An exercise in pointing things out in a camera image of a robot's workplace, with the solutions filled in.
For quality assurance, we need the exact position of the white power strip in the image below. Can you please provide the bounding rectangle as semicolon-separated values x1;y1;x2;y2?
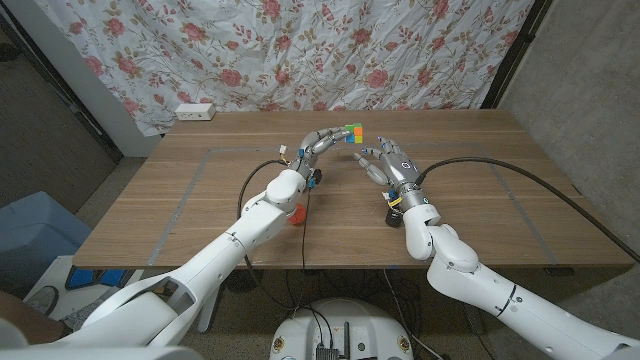
174;102;217;122

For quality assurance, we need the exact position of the black round floor base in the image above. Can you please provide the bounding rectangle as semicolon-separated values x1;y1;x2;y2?
227;268;265;294

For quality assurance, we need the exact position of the blue plastic bin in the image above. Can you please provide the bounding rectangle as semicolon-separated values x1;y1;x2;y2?
0;191;94;301

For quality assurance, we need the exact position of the white floral backdrop cloth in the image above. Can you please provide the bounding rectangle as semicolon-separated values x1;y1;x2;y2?
34;0;536;137

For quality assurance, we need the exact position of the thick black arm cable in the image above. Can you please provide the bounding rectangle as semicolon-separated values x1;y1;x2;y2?
415;156;640;264
237;159;301;311

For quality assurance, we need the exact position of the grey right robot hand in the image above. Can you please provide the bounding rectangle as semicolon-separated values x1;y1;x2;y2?
353;136;427;210

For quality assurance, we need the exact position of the person bare leg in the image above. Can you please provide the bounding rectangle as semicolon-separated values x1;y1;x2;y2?
0;292;66;345

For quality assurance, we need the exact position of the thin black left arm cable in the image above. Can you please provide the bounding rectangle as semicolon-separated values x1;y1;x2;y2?
292;187;314;319

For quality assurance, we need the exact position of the white floor mat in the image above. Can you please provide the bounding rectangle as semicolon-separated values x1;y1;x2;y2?
22;254;146;326

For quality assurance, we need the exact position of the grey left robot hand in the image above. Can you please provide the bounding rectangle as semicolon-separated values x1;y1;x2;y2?
295;126;354;176

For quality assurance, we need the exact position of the white robot torso base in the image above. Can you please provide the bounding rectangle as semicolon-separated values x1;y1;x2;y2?
269;298;415;360

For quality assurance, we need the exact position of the blue floor pad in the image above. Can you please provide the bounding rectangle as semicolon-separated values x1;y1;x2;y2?
97;268;126;287
66;267;97;291

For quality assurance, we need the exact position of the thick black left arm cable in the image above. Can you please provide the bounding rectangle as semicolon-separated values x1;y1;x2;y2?
237;159;301;311

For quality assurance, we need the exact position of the grey metal table leg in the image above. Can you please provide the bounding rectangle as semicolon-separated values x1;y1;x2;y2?
197;294;224;335
452;299;486;335

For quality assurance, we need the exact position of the grey sneaker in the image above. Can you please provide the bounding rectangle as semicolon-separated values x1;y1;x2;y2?
24;284;60;316
64;294;109;331

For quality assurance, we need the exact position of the white robot chest edge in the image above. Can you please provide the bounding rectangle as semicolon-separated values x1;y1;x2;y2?
0;345;204;360

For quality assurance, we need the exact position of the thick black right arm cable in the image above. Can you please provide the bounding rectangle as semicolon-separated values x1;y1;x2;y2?
415;156;640;264

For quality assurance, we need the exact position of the black backdrop stand pole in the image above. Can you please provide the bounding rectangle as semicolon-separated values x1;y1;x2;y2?
480;0;554;110

